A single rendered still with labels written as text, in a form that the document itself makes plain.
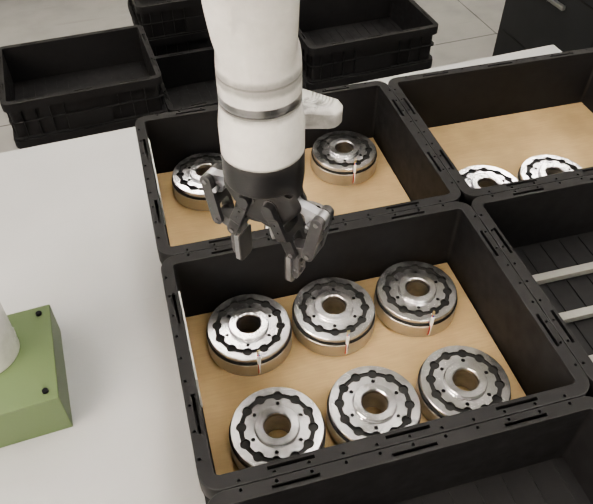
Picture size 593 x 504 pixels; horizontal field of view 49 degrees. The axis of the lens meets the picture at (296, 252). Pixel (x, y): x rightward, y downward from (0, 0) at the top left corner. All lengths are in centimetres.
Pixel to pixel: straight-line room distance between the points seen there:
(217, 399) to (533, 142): 69
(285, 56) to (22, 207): 85
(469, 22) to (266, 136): 291
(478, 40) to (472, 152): 215
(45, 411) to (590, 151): 92
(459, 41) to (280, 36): 276
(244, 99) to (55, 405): 53
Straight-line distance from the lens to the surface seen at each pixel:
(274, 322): 80
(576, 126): 125
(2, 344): 93
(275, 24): 48
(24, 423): 94
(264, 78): 51
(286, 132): 54
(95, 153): 136
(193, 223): 98
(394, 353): 82
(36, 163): 138
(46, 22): 352
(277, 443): 71
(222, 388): 79
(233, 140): 55
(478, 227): 85
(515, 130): 121
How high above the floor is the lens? 150
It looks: 46 degrees down
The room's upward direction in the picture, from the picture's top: straight up
